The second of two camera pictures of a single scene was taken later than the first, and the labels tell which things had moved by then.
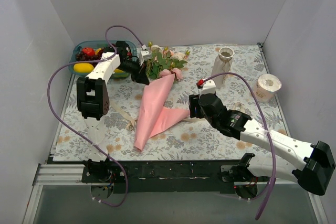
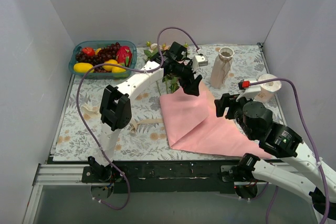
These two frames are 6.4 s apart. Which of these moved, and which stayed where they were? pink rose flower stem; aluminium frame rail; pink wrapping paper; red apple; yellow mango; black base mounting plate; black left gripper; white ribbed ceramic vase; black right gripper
Moved: pink wrapping paper; black right gripper; black left gripper; pink rose flower stem
Stayed: yellow mango; black base mounting plate; aluminium frame rail; red apple; white ribbed ceramic vase
